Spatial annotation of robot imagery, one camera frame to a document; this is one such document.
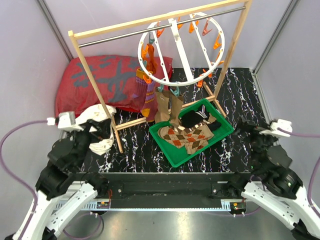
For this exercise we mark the teal clip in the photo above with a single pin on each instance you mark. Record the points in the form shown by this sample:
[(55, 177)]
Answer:
[(175, 90), (160, 88)]

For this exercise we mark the white crumpled cloth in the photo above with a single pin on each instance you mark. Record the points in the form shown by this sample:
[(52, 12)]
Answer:
[(96, 112)]

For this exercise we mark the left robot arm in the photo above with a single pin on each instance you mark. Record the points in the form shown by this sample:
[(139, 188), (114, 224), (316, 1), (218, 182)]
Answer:
[(64, 162)]

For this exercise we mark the green plastic tray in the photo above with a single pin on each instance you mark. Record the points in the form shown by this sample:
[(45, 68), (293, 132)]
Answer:
[(178, 156)]

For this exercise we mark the orange sock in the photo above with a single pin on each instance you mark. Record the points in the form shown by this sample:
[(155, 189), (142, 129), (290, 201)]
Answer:
[(148, 56)]

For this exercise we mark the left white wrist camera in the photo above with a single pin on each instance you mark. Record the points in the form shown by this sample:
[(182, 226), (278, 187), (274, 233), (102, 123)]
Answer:
[(66, 121)]

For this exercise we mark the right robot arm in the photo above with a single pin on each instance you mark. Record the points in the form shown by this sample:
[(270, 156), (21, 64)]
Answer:
[(283, 193)]

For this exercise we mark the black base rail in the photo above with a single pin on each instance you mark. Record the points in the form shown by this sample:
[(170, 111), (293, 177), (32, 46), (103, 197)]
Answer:
[(170, 191)]

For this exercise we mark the purple striped sock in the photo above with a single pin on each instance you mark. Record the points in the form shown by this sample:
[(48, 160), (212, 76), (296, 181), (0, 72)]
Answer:
[(139, 87), (150, 107)]

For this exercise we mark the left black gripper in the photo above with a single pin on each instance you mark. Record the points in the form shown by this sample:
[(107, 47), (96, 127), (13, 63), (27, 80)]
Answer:
[(103, 127)]

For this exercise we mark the tan sock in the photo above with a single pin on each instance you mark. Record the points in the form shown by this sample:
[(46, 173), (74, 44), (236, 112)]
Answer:
[(176, 106), (162, 98)]

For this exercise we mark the black sock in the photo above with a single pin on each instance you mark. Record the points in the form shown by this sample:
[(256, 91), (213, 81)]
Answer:
[(201, 115)]

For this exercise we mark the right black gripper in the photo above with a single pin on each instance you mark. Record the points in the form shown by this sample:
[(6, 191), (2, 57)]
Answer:
[(255, 131)]

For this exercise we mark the argyle patterned sock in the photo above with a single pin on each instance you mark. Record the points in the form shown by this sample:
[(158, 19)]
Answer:
[(193, 141)]

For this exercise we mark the white round sock hanger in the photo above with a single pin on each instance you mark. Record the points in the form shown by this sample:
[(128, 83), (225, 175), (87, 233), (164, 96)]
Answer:
[(199, 25)]

